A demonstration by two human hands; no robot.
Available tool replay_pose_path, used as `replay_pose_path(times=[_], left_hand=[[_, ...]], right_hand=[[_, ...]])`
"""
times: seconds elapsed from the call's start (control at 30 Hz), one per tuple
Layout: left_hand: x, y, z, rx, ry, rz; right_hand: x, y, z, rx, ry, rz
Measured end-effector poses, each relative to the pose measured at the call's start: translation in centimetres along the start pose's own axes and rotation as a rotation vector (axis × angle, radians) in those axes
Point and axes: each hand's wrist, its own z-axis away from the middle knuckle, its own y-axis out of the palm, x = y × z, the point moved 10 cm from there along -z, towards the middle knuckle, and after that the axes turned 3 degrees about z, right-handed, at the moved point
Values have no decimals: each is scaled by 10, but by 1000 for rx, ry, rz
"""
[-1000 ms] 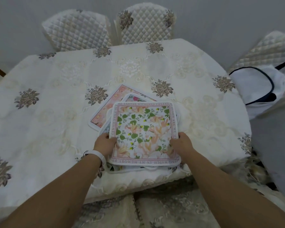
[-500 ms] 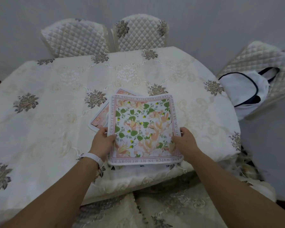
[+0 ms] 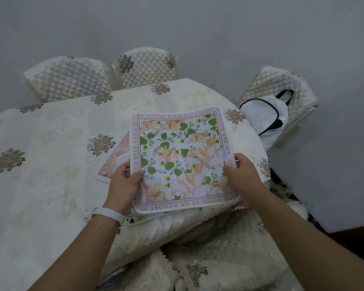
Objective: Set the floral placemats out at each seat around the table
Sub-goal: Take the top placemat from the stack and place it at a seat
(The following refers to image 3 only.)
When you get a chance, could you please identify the person's right hand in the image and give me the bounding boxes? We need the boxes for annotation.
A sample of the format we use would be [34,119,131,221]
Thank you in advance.
[222,152,271,207]

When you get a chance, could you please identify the person's left hand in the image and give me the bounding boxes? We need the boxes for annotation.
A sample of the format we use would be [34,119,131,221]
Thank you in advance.
[102,160,145,217]

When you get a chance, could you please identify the pink floral placemat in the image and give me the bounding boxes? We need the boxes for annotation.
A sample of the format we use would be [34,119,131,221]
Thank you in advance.
[95,132,131,184]

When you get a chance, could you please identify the green leaf peach floral placemat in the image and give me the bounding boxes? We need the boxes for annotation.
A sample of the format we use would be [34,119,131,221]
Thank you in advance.
[129,106,242,215]

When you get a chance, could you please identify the person's right forearm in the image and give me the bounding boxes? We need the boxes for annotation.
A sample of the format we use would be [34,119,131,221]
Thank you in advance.
[248,190,364,291]

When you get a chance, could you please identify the person's left forearm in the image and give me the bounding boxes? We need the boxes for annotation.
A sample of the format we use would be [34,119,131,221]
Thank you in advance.
[27,213,123,291]

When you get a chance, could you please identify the table with cream tablecloth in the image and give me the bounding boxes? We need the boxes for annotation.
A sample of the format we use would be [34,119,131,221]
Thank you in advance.
[0,78,272,291]

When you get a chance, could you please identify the smartwatch with white band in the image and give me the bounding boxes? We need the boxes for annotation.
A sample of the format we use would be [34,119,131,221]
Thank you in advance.
[91,206,127,226]

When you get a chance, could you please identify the white bag with dark trim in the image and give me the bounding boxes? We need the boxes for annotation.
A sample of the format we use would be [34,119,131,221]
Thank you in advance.
[239,89,294,152]

